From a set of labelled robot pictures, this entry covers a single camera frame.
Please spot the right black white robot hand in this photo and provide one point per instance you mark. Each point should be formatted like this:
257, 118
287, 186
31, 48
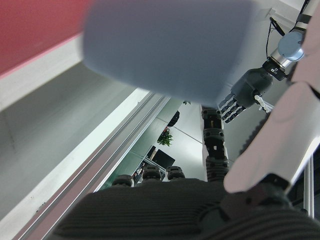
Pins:
175, 215

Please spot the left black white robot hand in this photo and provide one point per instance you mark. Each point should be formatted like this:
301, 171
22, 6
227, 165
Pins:
250, 87

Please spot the light blue plastic cup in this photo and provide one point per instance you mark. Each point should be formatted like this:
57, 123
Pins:
162, 50

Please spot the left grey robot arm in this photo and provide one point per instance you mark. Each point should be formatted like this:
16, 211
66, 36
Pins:
290, 46

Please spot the pink plastic box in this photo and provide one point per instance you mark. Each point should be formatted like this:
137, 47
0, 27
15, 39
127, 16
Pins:
32, 30

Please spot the green potted plant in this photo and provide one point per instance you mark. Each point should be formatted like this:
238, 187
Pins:
165, 137

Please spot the grey conveyor side panel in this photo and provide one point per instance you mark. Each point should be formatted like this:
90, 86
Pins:
62, 112

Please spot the aluminium conveyor side rail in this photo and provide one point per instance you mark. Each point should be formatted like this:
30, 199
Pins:
100, 160

